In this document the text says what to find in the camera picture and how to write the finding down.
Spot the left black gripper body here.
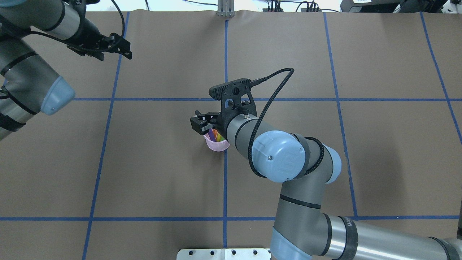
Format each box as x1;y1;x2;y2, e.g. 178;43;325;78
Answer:
67;18;109;61

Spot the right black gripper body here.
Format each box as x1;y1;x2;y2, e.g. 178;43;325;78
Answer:
214;101;256;135

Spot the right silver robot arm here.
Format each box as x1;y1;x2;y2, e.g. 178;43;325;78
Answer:
190;101;461;260

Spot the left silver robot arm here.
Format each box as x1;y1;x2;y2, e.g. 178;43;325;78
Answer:
0;0;132;139

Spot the pink mesh pen holder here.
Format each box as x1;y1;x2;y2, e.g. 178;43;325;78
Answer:
204;131;230;152

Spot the black rectangular device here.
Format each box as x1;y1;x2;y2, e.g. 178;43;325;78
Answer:
340;0;401;13

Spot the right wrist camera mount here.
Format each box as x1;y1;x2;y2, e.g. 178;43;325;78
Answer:
208;78;254;112

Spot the right black camera cable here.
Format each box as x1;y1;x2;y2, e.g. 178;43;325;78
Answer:
247;68;325;179

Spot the aluminium frame post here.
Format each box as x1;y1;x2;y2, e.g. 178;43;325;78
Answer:
216;0;235;18

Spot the white pedestal base plate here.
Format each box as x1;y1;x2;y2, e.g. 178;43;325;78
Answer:
176;248;272;260

